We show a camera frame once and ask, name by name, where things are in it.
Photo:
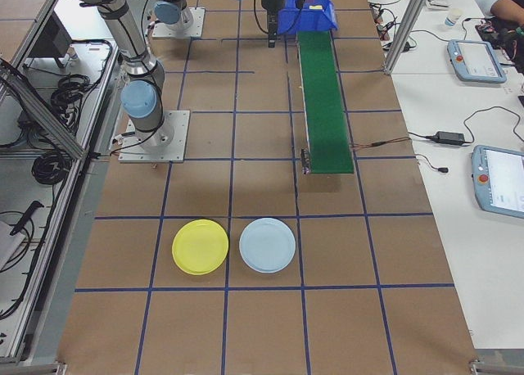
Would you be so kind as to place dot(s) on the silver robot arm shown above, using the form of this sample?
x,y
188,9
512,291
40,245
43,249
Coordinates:
x,y
139,100
168,12

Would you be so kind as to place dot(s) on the person forearm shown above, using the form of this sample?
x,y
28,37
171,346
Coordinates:
x,y
507,6

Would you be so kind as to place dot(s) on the light blue plate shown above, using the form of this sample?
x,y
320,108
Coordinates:
x,y
267,245

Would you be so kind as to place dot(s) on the yellow plate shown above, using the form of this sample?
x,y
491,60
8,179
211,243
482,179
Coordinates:
x,y
200,247

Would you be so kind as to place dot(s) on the blue plastic storage bin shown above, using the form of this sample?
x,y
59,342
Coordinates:
x,y
327,19

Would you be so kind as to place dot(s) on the green conveyor belt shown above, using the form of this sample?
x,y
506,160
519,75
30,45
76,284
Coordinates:
x,y
325,105

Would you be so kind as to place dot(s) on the white paper cup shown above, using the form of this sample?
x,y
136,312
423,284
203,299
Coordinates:
x,y
453,18

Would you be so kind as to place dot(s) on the light blue teach pendant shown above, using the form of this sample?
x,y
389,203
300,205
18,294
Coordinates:
x,y
501,182
477,60

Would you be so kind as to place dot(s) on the black power adapter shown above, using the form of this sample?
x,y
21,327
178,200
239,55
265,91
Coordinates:
x,y
449,137

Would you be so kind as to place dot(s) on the black flat box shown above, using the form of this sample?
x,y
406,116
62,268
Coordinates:
x,y
51,39

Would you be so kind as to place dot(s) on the black handheld tool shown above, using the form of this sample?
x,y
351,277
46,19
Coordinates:
x,y
26,217

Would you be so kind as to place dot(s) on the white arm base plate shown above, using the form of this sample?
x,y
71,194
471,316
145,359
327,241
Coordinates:
x,y
178,137
196,23

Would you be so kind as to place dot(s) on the aluminium profile post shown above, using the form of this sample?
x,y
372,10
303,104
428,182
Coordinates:
x,y
403,27

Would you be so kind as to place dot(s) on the metal bar frame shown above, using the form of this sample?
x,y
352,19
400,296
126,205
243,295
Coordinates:
x,y
45,125

